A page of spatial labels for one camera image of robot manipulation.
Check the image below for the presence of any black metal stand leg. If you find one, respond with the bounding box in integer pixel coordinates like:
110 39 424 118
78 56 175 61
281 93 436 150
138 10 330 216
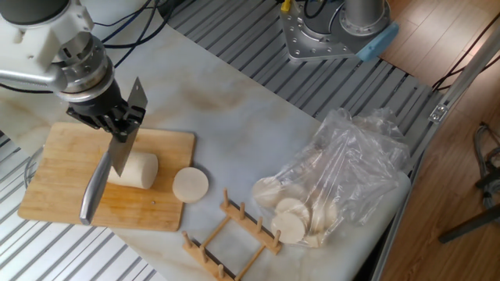
437 167 500 245

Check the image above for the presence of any clear plastic bag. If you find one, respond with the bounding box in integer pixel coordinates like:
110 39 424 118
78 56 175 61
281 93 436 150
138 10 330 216
252 107 413 249

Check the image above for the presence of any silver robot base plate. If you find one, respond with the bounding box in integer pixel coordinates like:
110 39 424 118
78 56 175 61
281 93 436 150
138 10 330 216
279 0 391 62

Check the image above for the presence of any grey cable bundle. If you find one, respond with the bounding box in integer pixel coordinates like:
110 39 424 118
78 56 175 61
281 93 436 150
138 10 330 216
472 123 500 212

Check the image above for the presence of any white radish slice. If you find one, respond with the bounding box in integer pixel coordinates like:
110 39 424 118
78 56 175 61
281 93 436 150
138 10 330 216
270 212 308 245
252 176 284 209
302 232 327 249
311 201 339 234
172 166 210 205
274 197 312 227

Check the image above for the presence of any black floor cable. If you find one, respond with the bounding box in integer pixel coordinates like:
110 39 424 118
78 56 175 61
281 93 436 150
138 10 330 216
431 11 500 93

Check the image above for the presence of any wooden peg rack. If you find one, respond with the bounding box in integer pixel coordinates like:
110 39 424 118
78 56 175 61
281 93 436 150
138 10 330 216
182 188 283 281

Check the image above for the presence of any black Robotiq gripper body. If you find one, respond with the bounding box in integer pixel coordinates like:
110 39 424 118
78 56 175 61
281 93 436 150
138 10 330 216
66 84 130 130

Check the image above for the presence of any bamboo cutting board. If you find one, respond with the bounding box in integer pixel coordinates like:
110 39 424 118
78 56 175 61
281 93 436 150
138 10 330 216
17 122 197 233

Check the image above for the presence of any aluminium frame beam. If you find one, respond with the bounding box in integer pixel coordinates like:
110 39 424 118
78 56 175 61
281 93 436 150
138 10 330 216
370 23 500 281

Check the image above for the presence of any black cable bundle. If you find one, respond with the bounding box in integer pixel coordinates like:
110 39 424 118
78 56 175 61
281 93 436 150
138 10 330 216
0 0 177 94

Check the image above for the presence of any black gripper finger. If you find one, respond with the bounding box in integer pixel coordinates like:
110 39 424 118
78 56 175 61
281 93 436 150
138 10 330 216
123 104 147 126
104 112 136 144

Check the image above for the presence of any steel cleaver knife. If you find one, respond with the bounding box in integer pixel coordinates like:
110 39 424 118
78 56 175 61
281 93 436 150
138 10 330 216
79 76 148 226

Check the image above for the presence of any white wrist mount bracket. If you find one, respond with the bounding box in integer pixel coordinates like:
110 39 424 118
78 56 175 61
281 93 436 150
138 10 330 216
0 0 95 93

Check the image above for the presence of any large white radish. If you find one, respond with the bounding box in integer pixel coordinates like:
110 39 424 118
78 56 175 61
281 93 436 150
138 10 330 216
107 151 159 190

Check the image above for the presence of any silver corner bracket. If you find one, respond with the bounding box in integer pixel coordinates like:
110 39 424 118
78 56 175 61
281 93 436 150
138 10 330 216
428 103 448 124

